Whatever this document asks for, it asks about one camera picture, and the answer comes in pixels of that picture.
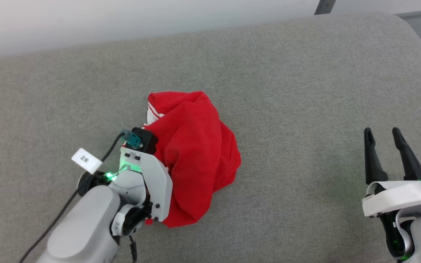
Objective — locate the red white sports jersey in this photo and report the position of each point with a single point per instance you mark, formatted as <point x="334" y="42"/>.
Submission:
<point x="196" y="146"/>

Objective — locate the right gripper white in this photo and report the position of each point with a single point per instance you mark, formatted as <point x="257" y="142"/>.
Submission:
<point x="400" y="195"/>

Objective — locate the dark grey upright post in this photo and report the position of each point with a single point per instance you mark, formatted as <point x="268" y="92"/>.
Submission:
<point x="324" y="6"/>

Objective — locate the white label tag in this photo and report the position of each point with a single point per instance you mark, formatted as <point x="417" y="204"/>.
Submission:
<point x="86" y="160"/>

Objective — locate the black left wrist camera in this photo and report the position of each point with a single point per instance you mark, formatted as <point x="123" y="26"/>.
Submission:
<point x="144" y="140"/>

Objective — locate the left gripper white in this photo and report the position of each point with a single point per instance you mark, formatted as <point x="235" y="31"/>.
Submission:
<point x="157" y="182"/>

